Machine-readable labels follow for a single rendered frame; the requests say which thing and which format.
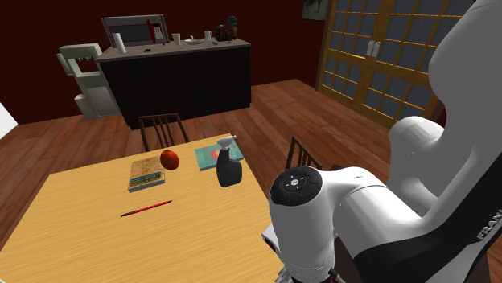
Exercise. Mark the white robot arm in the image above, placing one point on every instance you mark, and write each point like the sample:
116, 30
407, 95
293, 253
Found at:
376, 219

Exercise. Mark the black spray bottle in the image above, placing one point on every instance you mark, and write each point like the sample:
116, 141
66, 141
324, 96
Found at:
229, 172

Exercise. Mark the teal book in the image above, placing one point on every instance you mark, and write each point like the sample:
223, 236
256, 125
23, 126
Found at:
207, 156

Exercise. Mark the dark wooden chair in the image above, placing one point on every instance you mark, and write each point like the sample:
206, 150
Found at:
161, 129
301, 155

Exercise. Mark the red apple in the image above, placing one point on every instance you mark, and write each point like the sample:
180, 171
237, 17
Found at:
169, 159

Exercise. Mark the dark kitchen counter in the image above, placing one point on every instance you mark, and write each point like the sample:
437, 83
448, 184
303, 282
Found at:
184, 84

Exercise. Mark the tan book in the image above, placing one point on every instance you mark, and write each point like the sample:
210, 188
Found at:
146, 171

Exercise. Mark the red pen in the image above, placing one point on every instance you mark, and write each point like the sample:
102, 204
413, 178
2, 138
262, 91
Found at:
146, 208

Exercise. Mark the wooden glass-pane door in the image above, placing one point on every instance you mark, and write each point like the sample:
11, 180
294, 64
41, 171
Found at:
388, 66

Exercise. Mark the wooden table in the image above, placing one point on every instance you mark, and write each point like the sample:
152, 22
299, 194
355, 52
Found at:
117, 243

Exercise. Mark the white water dispenser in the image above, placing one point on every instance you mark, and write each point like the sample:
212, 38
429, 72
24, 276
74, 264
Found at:
88, 84

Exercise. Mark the dark wall picture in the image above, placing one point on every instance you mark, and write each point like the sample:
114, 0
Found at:
315, 9

